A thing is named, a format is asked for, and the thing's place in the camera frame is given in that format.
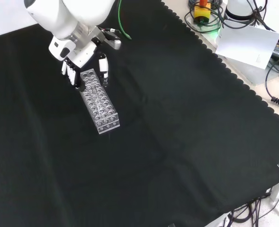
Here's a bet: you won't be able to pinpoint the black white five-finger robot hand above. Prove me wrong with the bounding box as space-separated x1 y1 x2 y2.
48 37 110 92

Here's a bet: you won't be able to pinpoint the green cable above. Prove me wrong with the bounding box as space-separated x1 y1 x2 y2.
117 0 132 41

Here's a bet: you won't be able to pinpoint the black looped cable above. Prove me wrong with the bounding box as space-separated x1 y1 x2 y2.
183 0 225 33

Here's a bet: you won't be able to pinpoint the yellow stop button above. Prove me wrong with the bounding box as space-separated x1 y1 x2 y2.
193 0 211 25

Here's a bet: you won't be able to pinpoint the clear test tube rack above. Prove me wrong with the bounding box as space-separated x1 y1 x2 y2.
79 68 120 135

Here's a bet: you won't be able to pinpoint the black cloth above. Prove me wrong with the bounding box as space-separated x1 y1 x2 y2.
0 0 279 227

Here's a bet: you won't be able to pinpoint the black floor cables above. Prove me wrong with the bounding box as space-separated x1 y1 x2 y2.
224 196 279 227

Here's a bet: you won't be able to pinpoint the pale board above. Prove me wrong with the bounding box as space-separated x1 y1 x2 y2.
215 23 279 70

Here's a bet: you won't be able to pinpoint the white cylindrical base black ring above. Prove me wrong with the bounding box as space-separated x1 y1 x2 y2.
224 0 257 22

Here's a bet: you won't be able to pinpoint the grey metal box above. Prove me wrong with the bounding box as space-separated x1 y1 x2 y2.
221 55 274 86

